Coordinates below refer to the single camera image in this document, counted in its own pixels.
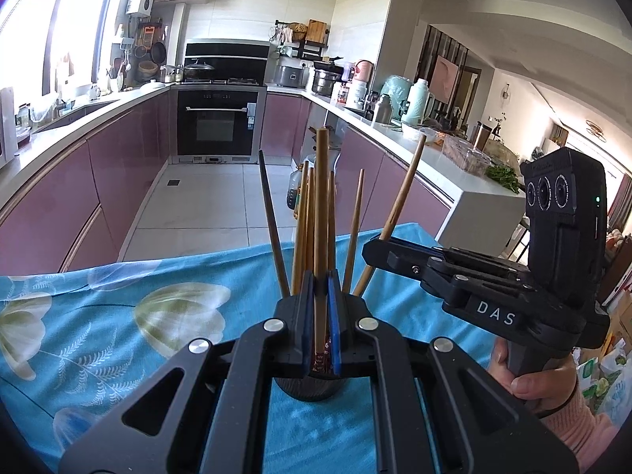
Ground mint green thermos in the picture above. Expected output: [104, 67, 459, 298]
[401, 78, 435, 126]

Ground white kitchen countertop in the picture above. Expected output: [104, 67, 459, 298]
[0, 78, 527, 218]

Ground black range hood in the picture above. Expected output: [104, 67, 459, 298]
[184, 39, 270, 85]

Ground black built-in oven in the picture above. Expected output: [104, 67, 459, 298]
[177, 90, 260, 156]

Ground clear plastic container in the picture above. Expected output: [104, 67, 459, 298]
[442, 135, 492, 173]

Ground black countertop rack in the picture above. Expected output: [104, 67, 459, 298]
[274, 20, 329, 60]

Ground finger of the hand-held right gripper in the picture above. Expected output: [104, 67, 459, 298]
[390, 241, 531, 280]
[362, 239, 524, 302]

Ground framed wall picture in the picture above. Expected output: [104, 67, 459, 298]
[429, 55, 465, 104]

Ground silver rice cooker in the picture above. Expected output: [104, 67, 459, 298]
[274, 64, 309, 88]

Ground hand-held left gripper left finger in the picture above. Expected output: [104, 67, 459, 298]
[59, 271, 317, 474]

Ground brown metal tumbler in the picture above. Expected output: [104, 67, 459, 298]
[473, 122, 495, 153]

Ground round ceiling lamp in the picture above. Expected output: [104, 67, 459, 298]
[585, 118, 609, 143]

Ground wooden chopstick red floral end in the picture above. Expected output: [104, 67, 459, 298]
[353, 134, 427, 297]
[312, 128, 333, 376]

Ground blue floral tablecloth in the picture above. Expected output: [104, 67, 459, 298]
[0, 222, 499, 474]

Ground dark wok with lid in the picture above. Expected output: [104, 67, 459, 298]
[184, 59, 216, 80]

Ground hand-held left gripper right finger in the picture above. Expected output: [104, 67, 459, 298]
[326, 269, 578, 474]

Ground steel flask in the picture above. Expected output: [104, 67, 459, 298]
[371, 94, 393, 124]

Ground mint green kettle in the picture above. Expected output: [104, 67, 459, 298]
[379, 75, 413, 119]

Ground person's right hand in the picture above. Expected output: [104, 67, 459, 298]
[488, 338, 579, 418]

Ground bundle of wooden chopsticks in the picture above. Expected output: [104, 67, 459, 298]
[258, 149, 366, 299]

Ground person's right forearm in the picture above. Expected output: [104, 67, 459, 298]
[538, 375, 625, 472]

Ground steel stock pot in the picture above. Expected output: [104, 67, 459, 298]
[311, 62, 344, 97]

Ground white plastic bag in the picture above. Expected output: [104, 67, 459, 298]
[577, 346, 632, 435]

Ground pink base cabinet run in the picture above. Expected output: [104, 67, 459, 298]
[0, 90, 179, 275]
[259, 91, 452, 238]

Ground kitchen window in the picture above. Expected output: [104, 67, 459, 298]
[0, 0, 126, 109]

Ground white bowl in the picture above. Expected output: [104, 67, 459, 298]
[402, 123, 440, 144]

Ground green leafy vegetables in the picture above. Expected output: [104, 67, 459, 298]
[486, 165, 521, 193]

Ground black mesh holder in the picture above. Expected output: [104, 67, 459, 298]
[273, 276, 366, 402]

